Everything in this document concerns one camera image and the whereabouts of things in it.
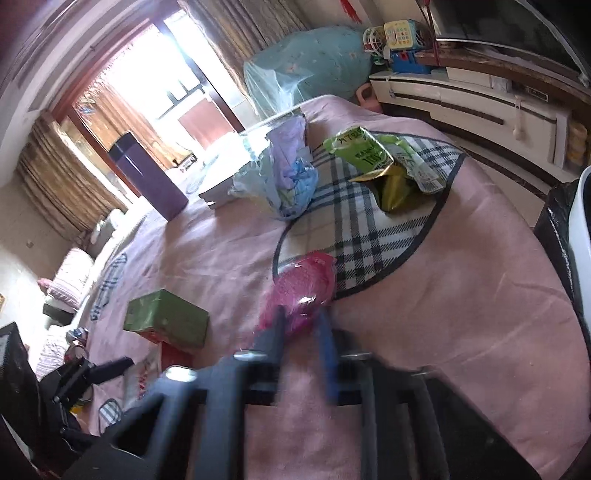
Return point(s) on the brown balcony cabinet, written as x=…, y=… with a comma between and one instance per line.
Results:
x=198, y=125

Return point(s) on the light quilted sofa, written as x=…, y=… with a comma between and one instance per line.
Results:
x=74, y=272

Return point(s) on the light blue plastic bag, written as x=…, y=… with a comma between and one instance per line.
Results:
x=286, y=180

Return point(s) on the yellow green toy phone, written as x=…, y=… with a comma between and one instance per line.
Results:
x=402, y=34

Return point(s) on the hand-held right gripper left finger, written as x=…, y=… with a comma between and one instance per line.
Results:
x=272, y=337

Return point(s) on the white red ball toy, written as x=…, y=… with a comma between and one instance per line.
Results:
x=375, y=45

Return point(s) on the small colourful toy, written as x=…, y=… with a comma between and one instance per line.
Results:
x=76, y=346

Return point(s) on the green snack packet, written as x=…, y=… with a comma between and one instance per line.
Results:
x=364, y=150

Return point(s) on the pink kettlebell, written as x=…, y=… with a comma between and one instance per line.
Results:
x=368, y=98

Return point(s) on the sheer orange curtain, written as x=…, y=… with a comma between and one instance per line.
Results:
x=115, y=115

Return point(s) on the black flat television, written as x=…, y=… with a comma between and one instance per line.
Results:
x=498, y=23

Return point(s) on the blue toy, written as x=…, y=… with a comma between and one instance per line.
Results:
x=408, y=62

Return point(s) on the green box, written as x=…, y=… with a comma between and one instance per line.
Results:
x=166, y=316

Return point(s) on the white television cabinet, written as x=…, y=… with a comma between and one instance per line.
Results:
x=466, y=97

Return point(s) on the brown patterned curtain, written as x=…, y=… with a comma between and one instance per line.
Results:
x=64, y=175
x=244, y=32

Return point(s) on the red hanging heart decoration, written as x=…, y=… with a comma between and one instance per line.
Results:
x=345, y=8

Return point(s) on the purple thermos bottle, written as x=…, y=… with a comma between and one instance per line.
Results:
x=147, y=175

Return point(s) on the teal cloth covered furniture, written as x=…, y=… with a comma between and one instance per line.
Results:
x=314, y=64

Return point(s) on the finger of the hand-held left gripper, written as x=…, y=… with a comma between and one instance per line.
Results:
x=108, y=369

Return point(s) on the pink snack packet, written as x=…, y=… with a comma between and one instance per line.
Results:
x=302, y=281

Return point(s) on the white bin with black bag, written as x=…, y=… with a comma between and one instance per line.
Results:
x=563, y=240

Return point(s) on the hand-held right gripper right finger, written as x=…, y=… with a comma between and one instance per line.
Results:
x=328, y=360

